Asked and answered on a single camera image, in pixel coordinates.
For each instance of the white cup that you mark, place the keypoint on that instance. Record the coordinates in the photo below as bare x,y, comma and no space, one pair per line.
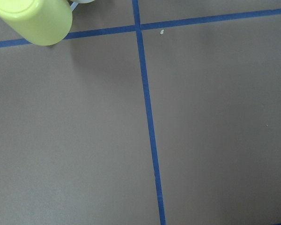
82,1

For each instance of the yellow cup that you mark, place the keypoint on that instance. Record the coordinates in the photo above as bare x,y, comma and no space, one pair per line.
41,22

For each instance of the white wire cup rack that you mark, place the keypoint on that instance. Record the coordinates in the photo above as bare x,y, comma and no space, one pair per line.
73,5

